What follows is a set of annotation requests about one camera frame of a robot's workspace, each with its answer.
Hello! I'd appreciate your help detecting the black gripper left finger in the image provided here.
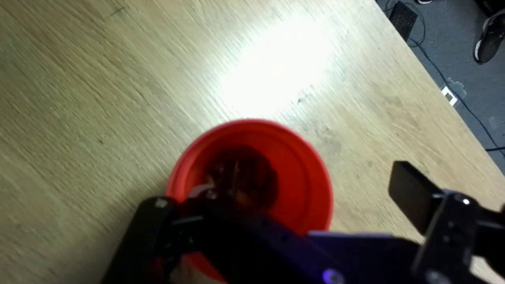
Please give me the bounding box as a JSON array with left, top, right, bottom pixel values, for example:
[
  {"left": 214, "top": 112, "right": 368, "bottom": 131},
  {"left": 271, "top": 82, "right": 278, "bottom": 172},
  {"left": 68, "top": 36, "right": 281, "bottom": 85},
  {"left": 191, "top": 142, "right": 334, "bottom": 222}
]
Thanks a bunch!
[{"left": 99, "top": 195, "right": 221, "bottom": 284}]

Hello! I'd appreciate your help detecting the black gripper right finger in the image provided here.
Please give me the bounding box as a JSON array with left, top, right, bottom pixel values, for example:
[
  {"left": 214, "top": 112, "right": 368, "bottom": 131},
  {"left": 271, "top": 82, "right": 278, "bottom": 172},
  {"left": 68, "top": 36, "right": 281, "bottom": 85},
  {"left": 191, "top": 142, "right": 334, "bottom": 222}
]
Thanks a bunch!
[{"left": 388, "top": 161, "right": 505, "bottom": 284}]

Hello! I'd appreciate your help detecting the red plastic cup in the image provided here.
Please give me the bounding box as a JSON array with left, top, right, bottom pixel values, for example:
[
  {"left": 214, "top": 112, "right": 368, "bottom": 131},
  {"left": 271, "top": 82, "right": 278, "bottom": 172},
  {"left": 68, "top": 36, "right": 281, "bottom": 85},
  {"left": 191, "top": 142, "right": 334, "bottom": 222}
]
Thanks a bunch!
[{"left": 167, "top": 120, "right": 333, "bottom": 284}]

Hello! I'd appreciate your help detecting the black shoe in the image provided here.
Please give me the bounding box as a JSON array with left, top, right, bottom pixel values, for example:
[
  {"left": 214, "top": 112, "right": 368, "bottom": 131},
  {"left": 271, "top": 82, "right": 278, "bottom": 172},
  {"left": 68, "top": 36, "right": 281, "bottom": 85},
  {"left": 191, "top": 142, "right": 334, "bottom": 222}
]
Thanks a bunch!
[{"left": 473, "top": 9, "right": 505, "bottom": 64}]

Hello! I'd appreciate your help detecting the black box on floor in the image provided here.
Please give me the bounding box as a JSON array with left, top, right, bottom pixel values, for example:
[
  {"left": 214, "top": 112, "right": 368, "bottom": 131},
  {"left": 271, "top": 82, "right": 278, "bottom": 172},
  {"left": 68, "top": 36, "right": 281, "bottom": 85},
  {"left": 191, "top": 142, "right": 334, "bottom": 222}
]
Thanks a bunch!
[{"left": 388, "top": 1, "right": 418, "bottom": 39}]

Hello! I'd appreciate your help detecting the black floor cable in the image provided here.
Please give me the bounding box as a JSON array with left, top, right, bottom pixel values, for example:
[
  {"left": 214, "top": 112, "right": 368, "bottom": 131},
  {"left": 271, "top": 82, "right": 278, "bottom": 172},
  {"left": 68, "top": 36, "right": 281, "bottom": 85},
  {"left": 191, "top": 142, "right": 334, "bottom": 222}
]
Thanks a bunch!
[{"left": 407, "top": 14, "right": 505, "bottom": 154}]

